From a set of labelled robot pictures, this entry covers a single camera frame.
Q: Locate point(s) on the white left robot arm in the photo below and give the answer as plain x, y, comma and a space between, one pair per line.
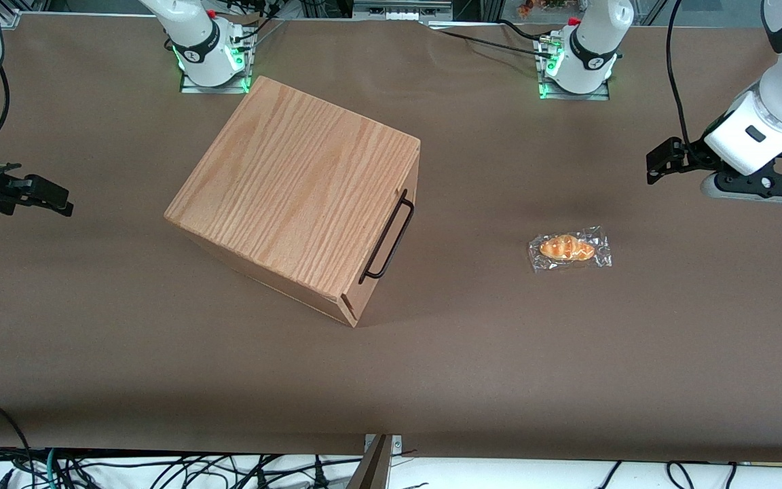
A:
591, 47

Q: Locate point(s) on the oak wooden drawer cabinet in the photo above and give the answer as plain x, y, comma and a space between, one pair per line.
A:
296, 183

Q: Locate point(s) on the light wooden drawer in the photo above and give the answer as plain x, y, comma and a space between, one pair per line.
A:
411, 170

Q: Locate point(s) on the bread roll in clear wrapper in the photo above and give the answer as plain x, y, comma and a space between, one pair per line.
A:
566, 248

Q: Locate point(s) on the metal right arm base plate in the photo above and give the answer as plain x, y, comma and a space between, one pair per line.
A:
191, 87

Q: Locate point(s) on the small metal bracket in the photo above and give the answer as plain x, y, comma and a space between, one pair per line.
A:
396, 445

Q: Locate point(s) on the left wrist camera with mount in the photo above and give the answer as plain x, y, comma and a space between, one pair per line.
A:
771, 187

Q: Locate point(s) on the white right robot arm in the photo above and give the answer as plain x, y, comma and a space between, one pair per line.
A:
204, 44

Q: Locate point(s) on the brown wedge-shaped board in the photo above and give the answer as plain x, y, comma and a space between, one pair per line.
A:
372, 468

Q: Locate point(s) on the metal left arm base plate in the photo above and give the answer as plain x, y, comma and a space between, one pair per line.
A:
594, 95

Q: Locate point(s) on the brown paper table cover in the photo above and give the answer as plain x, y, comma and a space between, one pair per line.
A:
567, 353

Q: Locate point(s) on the grey metal equipment rack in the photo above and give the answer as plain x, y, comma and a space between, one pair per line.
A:
401, 8

